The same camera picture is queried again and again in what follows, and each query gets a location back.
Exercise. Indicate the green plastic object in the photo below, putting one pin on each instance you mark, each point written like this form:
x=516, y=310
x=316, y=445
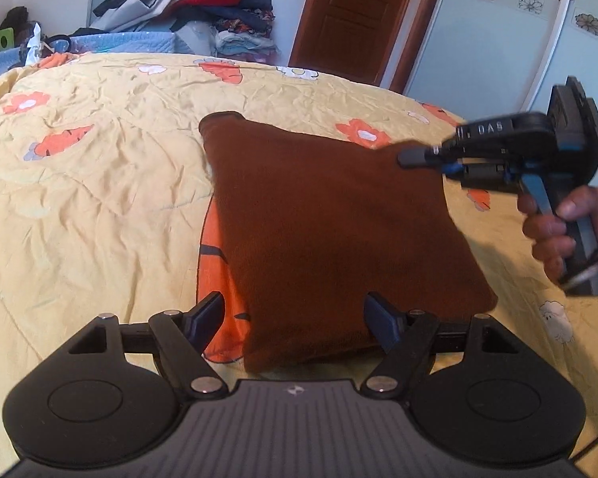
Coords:
x=3, y=39

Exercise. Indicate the brown wooden door frame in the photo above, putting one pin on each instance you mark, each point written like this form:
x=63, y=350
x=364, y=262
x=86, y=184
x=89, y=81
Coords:
x=416, y=25

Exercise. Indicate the white plastic bag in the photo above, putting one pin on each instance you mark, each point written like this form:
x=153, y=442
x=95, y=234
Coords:
x=34, y=47

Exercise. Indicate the black bag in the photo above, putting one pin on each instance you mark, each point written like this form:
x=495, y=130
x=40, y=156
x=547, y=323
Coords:
x=20, y=22

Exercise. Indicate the yellow floral bed sheet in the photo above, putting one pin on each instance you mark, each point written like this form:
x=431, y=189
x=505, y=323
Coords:
x=104, y=199

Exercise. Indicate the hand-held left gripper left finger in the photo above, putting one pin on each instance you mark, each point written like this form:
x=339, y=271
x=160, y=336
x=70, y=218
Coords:
x=208, y=314

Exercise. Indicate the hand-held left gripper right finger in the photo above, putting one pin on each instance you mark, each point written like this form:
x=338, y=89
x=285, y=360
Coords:
x=381, y=319

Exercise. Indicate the white floral wardrobe door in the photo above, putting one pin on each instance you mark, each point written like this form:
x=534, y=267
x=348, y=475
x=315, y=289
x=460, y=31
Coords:
x=503, y=45

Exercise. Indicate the blue storage bin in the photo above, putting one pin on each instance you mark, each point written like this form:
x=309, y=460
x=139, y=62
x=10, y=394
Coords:
x=104, y=42

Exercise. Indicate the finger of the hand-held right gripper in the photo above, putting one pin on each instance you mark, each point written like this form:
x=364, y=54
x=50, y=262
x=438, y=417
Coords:
x=418, y=155

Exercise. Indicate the brown small garment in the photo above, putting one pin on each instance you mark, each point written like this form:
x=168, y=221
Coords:
x=329, y=229

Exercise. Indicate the pile of clothes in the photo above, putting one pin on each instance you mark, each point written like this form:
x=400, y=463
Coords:
x=199, y=5

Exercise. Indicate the person's right hand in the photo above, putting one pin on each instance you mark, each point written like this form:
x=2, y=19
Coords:
x=553, y=231

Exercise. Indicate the brown wooden door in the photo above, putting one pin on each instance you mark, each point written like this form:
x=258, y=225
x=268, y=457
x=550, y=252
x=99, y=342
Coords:
x=351, y=20

